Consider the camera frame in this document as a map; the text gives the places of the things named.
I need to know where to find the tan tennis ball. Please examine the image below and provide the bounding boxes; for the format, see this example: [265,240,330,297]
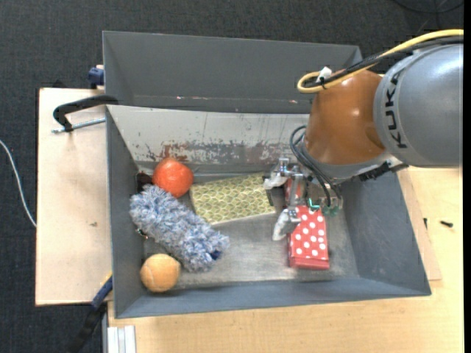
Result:
[139,253,182,293]

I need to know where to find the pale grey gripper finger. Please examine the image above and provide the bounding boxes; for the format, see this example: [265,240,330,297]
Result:
[263,166,288,190]
[272,208,301,242]

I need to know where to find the blue and white fluffy duster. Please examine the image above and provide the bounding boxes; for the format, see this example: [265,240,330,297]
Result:
[128,184,231,274]

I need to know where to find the grey metal bin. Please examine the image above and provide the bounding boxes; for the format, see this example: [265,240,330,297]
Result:
[102,30,432,319]

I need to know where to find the orange ball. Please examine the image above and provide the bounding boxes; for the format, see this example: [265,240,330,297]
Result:
[152,157,195,199]

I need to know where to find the yellow-green patterned box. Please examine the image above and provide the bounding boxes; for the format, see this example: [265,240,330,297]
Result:
[189,173,277,226]

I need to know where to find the red white-dotted box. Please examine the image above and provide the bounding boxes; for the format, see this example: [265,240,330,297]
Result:
[285,177,331,271]

